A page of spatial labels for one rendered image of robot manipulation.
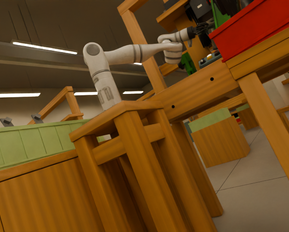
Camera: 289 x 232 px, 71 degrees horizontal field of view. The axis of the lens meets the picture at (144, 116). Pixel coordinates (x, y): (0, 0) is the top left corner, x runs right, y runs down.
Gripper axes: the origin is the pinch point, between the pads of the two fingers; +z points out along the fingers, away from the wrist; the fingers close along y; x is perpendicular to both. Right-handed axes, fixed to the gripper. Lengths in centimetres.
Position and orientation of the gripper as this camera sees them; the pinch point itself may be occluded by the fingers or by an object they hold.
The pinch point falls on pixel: (211, 25)
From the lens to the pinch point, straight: 139.4
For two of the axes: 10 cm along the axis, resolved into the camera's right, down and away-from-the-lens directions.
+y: 2.1, -7.3, 6.5
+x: 4.5, 6.6, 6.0
